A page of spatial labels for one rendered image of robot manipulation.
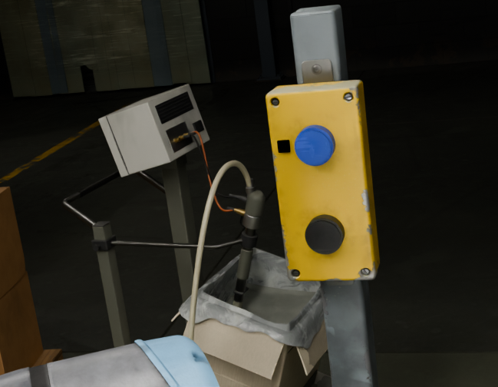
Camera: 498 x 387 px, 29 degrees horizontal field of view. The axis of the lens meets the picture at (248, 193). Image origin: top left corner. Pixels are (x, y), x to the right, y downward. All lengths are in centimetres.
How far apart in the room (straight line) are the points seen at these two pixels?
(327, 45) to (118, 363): 62
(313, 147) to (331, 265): 17
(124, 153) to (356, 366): 166
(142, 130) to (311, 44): 166
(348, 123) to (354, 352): 35
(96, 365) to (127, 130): 216
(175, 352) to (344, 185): 52
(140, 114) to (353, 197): 168
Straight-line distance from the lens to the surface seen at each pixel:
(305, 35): 126
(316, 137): 121
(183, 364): 77
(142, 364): 77
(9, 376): 78
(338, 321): 138
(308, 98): 122
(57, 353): 407
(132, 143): 291
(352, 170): 123
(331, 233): 124
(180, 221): 312
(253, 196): 261
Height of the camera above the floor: 178
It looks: 16 degrees down
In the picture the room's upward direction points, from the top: 8 degrees counter-clockwise
